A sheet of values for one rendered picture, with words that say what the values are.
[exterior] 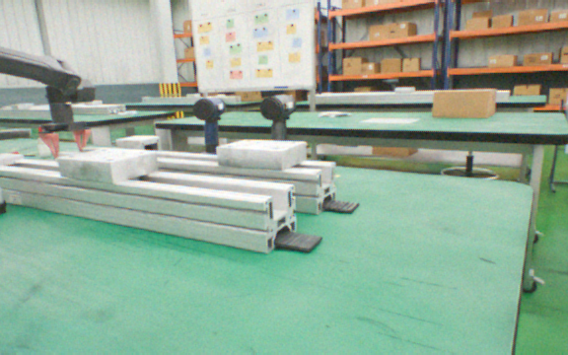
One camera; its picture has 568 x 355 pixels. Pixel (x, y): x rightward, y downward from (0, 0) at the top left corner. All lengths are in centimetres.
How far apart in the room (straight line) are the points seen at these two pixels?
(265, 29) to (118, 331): 370
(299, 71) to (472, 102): 182
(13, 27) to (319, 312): 1307
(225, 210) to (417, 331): 33
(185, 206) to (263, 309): 27
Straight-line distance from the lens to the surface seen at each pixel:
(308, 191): 75
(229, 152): 82
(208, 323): 46
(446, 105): 252
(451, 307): 50
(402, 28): 1046
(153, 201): 72
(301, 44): 379
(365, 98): 412
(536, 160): 197
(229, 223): 62
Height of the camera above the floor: 103
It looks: 14 degrees down
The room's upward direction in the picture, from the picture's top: 3 degrees counter-clockwise
